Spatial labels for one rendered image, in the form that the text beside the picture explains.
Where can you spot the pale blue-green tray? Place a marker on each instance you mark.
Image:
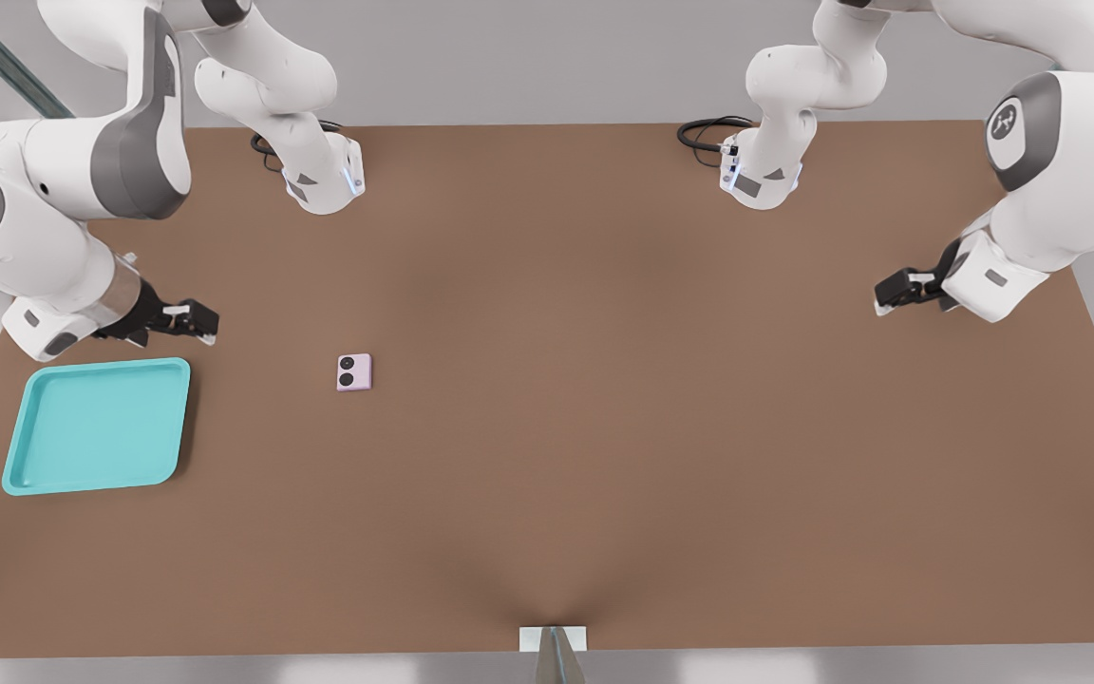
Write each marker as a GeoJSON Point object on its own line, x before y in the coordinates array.
{"type": "Point", "coordinates": [96, 427]}

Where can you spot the pale lilac phone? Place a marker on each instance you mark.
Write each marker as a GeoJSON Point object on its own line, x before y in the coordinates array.
{"type": "Point", "coordinates": [355, 372]}

